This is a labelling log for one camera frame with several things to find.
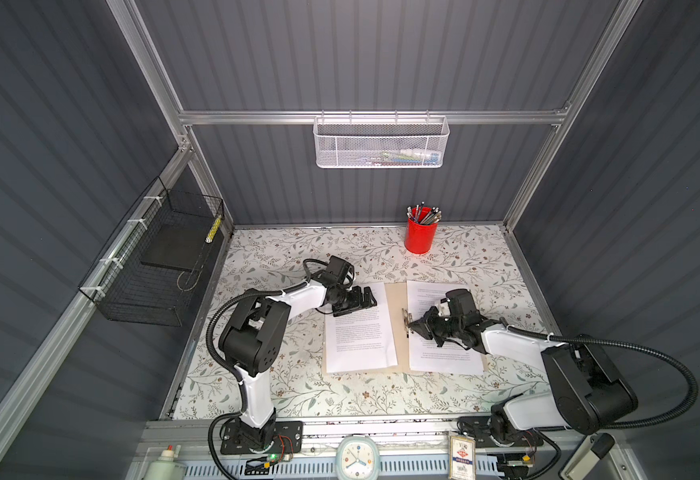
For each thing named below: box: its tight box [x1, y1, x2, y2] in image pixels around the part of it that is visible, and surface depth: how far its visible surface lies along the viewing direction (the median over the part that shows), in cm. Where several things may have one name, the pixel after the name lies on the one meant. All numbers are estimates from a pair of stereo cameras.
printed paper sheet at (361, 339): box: [324, 282, 398, 374], surface depth 92 cm
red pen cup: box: [404, 201, 442, 254], surface depth 110 cm
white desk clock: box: [335, 436, 381, 480], surface depth 70 cm
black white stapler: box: [559, 432, 616, 480], surface depth 69 cm
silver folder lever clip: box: [401, 308, 412, 338], surface depth 96 cm
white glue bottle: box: [145, 445, 187, 480], surface depth 66 cm
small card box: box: [448, 436, 477, 480], surface depth 71 cm
